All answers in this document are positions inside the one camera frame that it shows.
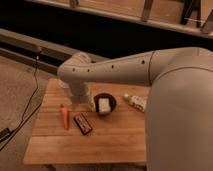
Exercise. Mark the white sponge block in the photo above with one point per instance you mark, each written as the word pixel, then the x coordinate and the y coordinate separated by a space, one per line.
pixel 104 106

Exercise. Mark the white plastic bottle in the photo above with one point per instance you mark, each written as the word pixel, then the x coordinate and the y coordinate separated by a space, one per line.
pixel 136 101

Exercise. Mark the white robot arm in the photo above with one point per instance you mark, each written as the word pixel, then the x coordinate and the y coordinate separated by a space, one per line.
pixel 179 108

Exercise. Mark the wooden table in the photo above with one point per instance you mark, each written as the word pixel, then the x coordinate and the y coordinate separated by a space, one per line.
pixel 116 138

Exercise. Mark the dark chocolate bar wrapper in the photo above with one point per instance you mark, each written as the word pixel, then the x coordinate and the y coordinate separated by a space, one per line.
pixel 82 123

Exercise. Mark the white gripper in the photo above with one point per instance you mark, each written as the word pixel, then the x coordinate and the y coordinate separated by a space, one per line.
pixel 79 94

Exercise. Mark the black power adapter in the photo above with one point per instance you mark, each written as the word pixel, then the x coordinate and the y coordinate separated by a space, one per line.
pixel 4 134

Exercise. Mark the black bowl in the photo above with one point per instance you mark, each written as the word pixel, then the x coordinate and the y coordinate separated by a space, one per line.
pixel 112 101

